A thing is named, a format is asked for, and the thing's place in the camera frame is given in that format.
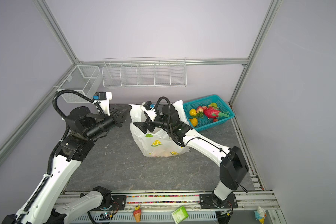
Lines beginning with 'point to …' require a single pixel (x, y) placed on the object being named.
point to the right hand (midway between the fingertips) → (138, 117)
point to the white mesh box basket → (85, 80)
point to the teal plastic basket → (204, 123)
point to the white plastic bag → (157, 143)
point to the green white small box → (179, 214)
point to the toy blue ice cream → (260, 214)
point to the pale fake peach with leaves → (201, 108)
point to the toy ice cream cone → (137, 213)
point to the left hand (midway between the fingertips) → (131, 109)
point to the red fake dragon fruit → (210, 112)
